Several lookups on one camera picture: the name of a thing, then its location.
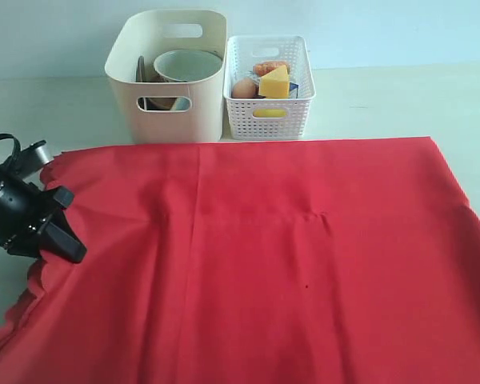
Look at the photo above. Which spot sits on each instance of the cream plastic bin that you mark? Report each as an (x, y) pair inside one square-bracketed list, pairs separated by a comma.
[(154, 32)]

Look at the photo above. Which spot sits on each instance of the red tablecloth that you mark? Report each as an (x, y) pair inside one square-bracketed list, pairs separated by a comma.
[(344, 261)]

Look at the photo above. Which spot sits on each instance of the yellow cheese wedge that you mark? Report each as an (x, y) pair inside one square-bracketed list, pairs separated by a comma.
[(275, 84)]

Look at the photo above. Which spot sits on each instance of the small milk carton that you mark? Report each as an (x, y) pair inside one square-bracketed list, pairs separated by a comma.
[(293, 90)]

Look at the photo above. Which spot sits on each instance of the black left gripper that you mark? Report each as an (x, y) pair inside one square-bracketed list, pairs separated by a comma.
[(31, 220)]

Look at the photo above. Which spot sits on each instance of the fried chicken piece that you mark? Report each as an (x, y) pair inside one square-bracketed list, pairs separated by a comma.
[(266, 67)]

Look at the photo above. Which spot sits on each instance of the brown wooden plate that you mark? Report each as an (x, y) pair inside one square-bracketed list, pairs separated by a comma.
[(151, 103)]

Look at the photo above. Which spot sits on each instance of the stainless steel cup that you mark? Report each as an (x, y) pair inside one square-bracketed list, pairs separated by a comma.
[(180, 104)]

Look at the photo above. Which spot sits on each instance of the white perforated plastic basket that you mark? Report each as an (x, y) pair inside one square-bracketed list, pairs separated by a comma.
[(242, 53)]

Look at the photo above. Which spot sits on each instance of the brown egg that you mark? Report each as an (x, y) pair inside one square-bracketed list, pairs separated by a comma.
[(245, 88)]

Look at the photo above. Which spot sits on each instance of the yellow lemon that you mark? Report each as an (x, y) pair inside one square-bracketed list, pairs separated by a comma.
[(269, 113)]

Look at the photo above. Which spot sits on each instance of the pale green ceramic bowl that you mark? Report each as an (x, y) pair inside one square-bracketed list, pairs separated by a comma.
[(187, 65)]

